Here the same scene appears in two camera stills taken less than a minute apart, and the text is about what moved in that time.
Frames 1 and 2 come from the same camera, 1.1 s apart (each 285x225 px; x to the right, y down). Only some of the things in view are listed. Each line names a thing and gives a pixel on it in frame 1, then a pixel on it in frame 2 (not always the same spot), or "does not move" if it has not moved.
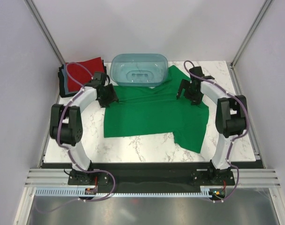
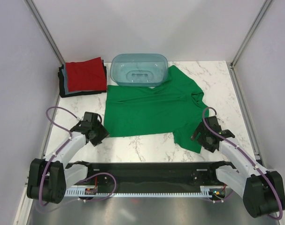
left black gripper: [112, 97] to [103, 133]
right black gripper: [185, 84] to [200, 129]
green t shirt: [156, 109] does not move
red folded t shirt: [81, 72] does not move
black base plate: [150, 177] does not move
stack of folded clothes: [61, 80] does not move
